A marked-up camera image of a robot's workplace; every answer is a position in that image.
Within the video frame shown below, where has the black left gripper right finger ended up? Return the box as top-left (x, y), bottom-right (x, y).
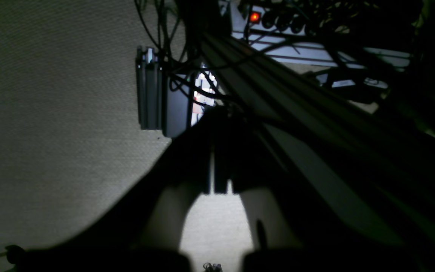
top-left (214, 110), bottom-right (435, 272)

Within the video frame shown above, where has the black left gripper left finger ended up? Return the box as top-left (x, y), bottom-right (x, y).
top-left (17, 110), bottom-right (218, 272)

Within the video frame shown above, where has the white power strip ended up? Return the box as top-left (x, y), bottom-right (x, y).
top-left (221, 0), bottom-right (422, 72)

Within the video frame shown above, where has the aluminium frame post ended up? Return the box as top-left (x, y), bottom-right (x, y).
top-left (135, 46), bottom-right (191, 138)

